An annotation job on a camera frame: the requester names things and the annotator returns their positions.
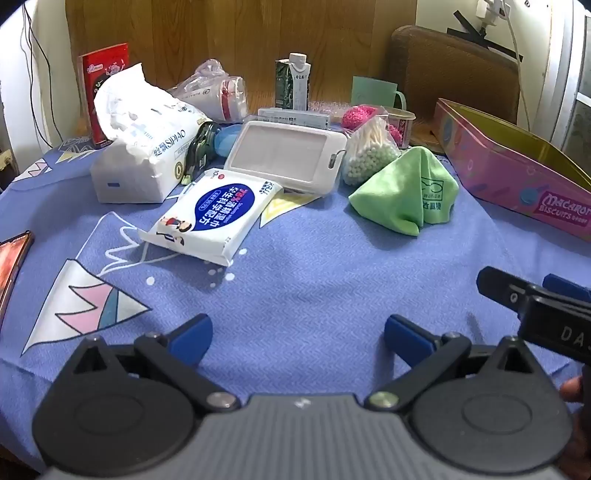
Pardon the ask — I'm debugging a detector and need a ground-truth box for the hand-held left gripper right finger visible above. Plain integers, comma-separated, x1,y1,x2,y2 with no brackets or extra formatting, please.
365,314,539,412

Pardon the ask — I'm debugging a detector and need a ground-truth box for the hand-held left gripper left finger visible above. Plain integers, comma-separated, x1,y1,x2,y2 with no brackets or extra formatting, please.
71,314,241,412

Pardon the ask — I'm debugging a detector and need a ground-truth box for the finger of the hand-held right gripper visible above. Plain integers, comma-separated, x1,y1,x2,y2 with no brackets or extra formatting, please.
542,274,591,304
476,267,544,320

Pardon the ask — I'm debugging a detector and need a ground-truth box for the pink biscuit tin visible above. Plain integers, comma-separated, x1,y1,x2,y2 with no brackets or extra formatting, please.
431,98,591,243

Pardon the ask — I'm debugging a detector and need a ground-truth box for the white blue wet wipes pack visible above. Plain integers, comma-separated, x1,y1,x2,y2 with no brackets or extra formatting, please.
139,167,283,267

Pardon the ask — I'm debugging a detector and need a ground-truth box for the green cloth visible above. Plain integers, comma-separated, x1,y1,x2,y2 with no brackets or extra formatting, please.
348,147,460,237

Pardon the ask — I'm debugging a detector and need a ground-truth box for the bag of cotton swabs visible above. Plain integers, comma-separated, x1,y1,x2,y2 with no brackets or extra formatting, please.
342,115,402,186

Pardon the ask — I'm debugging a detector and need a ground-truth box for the light blue plastic case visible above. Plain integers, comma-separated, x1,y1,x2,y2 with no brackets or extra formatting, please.
213,126,243,158

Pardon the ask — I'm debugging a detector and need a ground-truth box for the white plastic case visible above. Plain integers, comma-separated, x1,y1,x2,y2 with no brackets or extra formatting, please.
224,120,348,195

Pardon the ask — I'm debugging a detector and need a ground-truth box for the pink towel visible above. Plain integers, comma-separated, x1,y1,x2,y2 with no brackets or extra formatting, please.
342,105,377,131

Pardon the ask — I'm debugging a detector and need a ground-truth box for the green patterned box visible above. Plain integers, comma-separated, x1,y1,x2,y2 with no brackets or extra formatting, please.
257,107,332,131

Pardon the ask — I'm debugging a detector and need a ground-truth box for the person's right hand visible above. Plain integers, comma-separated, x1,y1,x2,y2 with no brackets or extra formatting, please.
558,376,591,416

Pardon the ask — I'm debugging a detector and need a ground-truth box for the blue printed tablecloth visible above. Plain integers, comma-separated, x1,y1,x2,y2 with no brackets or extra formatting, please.
0,117,591,480

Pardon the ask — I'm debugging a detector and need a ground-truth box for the frosted patterned door glass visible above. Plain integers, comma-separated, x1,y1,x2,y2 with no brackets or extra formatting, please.
570,92,591,153

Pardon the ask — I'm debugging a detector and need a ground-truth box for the white tissue pack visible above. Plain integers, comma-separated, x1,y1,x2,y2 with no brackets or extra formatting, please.
90,62,213,204

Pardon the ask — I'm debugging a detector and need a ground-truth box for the round lidded container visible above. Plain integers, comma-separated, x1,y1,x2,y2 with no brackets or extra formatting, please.
381,106,416,148

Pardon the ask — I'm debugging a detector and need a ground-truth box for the smartphone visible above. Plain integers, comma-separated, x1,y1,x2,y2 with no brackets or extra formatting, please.
0,231,35,324

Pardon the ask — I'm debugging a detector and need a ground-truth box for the green plastic mug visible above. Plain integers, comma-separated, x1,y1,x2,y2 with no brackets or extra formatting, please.
351,76,407,112

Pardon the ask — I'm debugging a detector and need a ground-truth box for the black tape strip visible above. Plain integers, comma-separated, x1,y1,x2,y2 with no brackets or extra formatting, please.
453,10,489,41
447,28,525,63

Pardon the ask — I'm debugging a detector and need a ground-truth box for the plastic bag of cups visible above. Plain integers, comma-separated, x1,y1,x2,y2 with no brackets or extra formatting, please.
168,59,247,124

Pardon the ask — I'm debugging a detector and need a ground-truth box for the green white drink carton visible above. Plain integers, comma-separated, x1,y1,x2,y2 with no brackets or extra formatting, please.
274,52,311,112

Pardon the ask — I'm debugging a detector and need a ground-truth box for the red cardboard box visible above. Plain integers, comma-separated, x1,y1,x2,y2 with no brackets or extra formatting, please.
78,44,130,146

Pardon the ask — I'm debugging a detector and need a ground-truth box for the white charger cable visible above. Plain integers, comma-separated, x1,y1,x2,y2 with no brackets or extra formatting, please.
505,9,532,130

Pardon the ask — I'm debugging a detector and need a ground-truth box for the grey sliding door frame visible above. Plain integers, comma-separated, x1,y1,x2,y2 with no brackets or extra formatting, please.
540,0,591,153

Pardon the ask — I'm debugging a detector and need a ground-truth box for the white wall charger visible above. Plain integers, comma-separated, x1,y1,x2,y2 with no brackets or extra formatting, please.
475,0,511,28

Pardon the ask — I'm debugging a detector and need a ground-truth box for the black cable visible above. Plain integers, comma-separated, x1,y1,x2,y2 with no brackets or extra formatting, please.
21,0,63,144

